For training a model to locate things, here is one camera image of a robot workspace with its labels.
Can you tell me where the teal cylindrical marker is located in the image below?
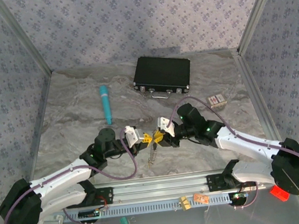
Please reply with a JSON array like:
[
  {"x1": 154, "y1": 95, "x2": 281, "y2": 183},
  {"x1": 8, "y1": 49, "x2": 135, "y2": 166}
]
[{"x1": 98, "y1": 84, "x2": 114, "y2": 126}]

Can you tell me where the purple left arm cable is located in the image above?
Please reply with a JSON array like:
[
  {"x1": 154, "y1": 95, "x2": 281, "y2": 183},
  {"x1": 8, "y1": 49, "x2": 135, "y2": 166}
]
[{"x1": 0, "y1": 128, "x2": 145, "y2": 224}]

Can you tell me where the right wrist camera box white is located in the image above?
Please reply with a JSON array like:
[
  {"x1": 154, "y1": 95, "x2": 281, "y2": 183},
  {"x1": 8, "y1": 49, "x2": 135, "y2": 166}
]
[{"x1": 156, "y1": 115, "x2": 177, "y2": 139}]

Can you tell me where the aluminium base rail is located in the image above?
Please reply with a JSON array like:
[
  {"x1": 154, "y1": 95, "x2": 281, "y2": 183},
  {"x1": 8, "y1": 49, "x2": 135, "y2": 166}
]
[{"x1": 39, "y1": 162, "x2": 299, "y2": 214}]

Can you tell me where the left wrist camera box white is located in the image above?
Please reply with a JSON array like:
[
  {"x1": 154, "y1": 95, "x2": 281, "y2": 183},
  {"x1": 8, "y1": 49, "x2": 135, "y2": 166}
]
[{"x1": 122, "y1": 124, "x2": 146, "y2": 148}]

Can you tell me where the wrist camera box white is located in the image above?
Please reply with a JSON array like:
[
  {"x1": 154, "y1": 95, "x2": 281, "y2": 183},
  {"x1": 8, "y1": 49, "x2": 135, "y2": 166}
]
[
  {"x1": 122, "y1": 124, "x2": 146, "y2": 148},
  {"x1": 156, "y1": 115, "x2": 177, "y2": 139}
]

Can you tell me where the orange tag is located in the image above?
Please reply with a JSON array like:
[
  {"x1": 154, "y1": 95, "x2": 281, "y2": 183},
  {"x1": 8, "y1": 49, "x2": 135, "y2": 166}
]
[{"x1": 192, "y1": 191, "x2": 210, "y2": 205}]

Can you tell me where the slotted grey cable duct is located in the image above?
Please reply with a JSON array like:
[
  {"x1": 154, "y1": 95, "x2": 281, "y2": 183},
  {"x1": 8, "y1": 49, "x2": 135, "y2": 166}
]
[{"x1": 60, "y1": 191, "x2": 232, "y2": 224}]

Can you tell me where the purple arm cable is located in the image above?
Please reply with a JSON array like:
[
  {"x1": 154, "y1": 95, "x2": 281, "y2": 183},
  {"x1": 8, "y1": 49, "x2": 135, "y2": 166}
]
[
  {"x1": 0, "y1": 128, "x2": 145, "y2": 224},
  {"x1": 166, "y1": 83, "x2": 299, "y2": 216}
]

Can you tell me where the aluminium side rail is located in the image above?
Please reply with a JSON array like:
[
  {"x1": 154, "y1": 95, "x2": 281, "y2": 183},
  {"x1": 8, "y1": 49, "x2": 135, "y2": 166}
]
[{"x1": 231, "y1": 45, "x2": 291, "y2": 167}]

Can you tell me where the aluminium frame post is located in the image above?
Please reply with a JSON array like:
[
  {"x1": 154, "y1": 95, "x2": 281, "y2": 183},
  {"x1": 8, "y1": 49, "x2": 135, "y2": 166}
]
[
  {"x1": 230, "y1": 0, "x2": 291, "y2": 56},
  {"x1": 0, "y1": 0, "x2": 54, "y2": 83}
]

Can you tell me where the playing card box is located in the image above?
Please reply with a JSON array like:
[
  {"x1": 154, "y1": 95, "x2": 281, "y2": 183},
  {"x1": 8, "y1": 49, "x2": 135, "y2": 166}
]
[{"x1": 206, "y1": 92, "x2": 227, "y2": 110}]

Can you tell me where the black briefcase with metal handle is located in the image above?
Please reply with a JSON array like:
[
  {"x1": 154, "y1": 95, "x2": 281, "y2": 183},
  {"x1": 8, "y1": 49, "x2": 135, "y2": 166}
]
[{"x1": 129, "y1": 51, "x2": 195, "y2": 103}]

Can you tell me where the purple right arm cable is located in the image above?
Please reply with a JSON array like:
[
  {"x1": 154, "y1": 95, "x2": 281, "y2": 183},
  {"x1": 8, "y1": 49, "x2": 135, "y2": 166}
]
[{"x1": 166, "y1": 83, "x2": 299, "y2": 216}]

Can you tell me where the red plastic block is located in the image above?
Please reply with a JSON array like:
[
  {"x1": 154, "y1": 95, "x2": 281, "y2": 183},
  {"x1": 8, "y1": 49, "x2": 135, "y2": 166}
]
[{"x1": 269, "y1": 184, "x2": 291, "y2": 204}]

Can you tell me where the small circuit board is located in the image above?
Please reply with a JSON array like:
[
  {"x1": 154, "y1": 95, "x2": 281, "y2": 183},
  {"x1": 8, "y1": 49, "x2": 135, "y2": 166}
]
[
  {"x1": 78, "y1": 208, "x2": 101, "y2": 220},
  {"x1": 230, "y1": 191, "x2": 250, "y2": 202}
]

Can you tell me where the yellow binder clip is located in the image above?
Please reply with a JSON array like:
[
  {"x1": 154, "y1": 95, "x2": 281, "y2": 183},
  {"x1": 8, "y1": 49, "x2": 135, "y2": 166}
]
[{"x1": 177, "y1": 195, "x2": 192, "y2": 212}]

